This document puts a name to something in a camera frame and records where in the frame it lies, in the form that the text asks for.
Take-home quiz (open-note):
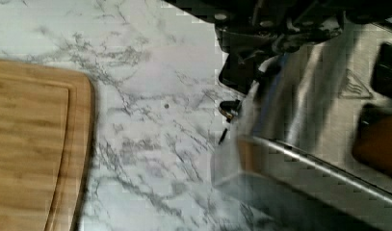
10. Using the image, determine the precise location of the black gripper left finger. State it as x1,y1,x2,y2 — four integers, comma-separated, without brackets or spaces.
213,9,280,62

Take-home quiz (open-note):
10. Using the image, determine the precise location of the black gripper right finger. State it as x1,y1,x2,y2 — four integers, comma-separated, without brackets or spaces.
274,13,344,53

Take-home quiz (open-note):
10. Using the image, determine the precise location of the silver two-slot toaster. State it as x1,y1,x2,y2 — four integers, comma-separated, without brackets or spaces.
211,19,392,231

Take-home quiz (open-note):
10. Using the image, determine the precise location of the brown bread slice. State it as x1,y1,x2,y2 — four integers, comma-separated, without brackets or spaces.
352,104,392,177

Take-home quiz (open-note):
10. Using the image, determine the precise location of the bamboo cutting board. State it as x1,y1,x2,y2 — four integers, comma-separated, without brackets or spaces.
0,60,95,231

